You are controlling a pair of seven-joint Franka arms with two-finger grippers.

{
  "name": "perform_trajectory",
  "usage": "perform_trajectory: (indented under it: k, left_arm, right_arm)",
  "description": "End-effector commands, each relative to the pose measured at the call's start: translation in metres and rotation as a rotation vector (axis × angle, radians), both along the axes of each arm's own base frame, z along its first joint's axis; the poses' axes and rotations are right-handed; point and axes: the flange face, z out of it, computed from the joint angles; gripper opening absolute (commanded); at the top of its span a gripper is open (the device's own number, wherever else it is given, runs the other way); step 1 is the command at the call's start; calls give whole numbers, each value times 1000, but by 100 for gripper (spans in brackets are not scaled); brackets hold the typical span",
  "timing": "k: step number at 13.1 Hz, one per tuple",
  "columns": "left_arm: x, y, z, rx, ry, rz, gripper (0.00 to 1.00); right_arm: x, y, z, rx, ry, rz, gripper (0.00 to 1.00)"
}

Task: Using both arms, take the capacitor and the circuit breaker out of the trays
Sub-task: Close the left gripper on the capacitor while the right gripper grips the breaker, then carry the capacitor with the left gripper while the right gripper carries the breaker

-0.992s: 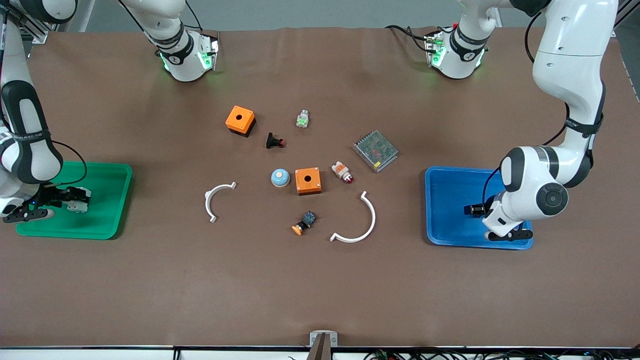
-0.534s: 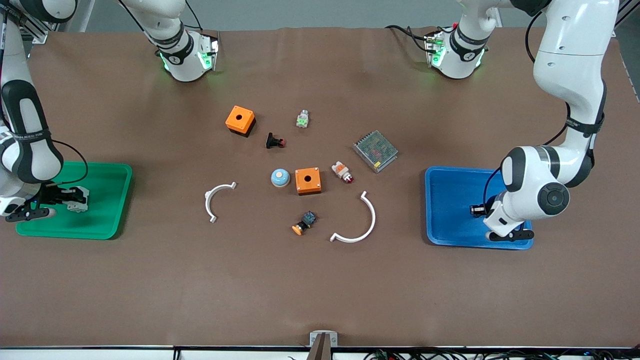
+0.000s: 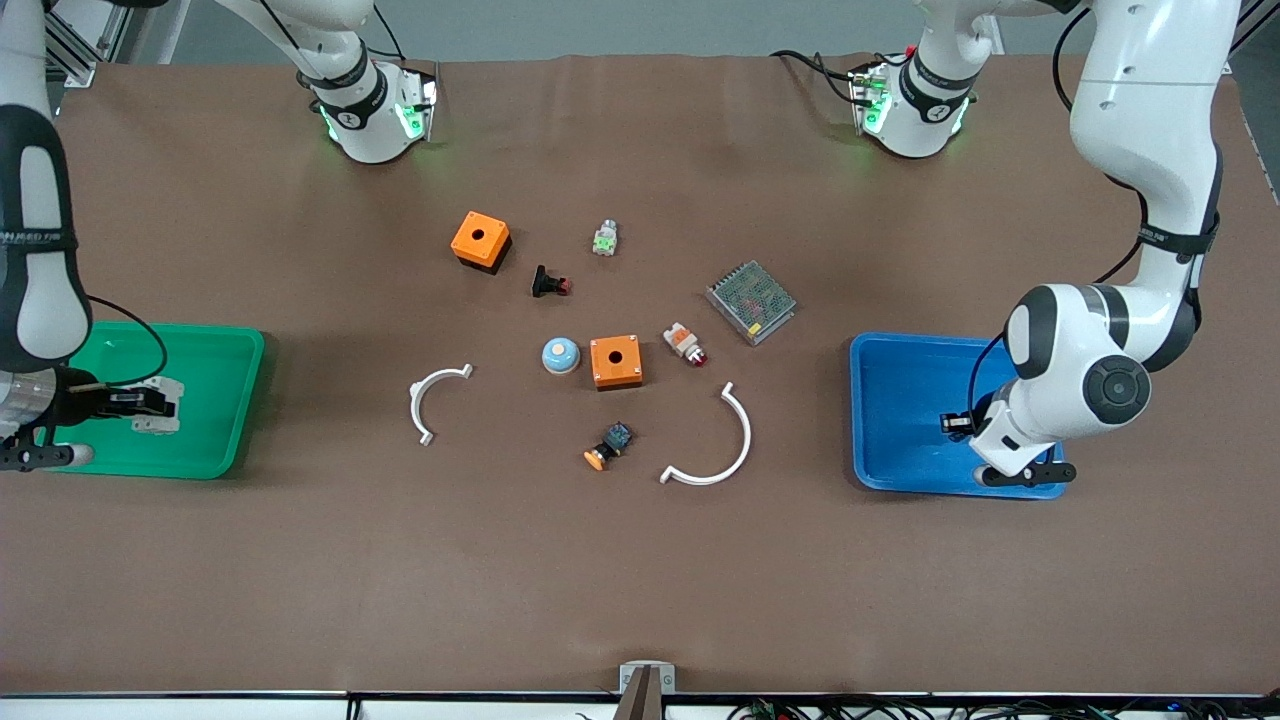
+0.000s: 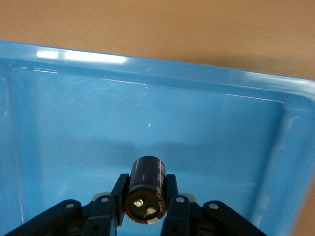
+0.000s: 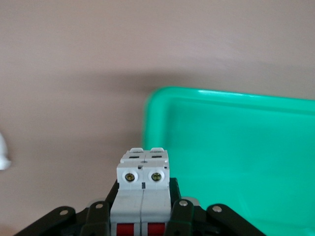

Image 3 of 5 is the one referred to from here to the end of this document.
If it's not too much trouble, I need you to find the white circuit breaker red switch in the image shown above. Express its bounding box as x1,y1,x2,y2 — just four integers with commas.
130,377,185,435

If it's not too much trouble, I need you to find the blue plastic tray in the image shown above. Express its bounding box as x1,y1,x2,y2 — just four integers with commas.
849,332,1069,501

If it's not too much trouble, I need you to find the green plastic tray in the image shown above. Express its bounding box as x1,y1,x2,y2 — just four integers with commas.
38,320,266,481

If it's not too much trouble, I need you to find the metal mesh power supply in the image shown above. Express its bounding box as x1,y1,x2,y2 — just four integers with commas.
705,260,799,347

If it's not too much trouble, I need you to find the red indicator lamp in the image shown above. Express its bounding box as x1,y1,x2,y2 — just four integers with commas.
662,322,708,369

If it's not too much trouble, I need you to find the orange push button box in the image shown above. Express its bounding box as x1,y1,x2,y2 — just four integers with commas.
450,210,513,275
589,334,645,392

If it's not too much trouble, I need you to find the yellow mushroom push button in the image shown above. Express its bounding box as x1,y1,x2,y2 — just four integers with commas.
583,421,635,472

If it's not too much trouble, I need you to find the large white half-ring clamp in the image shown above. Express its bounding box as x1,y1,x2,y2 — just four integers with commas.
659,381,753,488

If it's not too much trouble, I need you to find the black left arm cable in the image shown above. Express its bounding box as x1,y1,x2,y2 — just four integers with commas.
1053,5,1149,286

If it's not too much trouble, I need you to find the small white half-ring clamp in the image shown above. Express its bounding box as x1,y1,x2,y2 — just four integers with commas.
408,364,474,447

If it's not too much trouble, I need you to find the black cable bundle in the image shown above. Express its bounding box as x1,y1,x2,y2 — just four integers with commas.
725,698,1280,720

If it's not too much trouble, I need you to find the aluminium frame profile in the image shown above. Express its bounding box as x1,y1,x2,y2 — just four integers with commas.
45,0,136,89

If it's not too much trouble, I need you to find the grey metal mount bracket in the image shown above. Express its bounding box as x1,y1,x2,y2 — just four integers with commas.
619,661,677,720

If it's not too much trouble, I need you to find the black left base cable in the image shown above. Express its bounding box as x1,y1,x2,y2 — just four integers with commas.
770,48,871,106

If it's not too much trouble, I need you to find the brown post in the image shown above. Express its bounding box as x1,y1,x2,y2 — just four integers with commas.
613,668,669,720

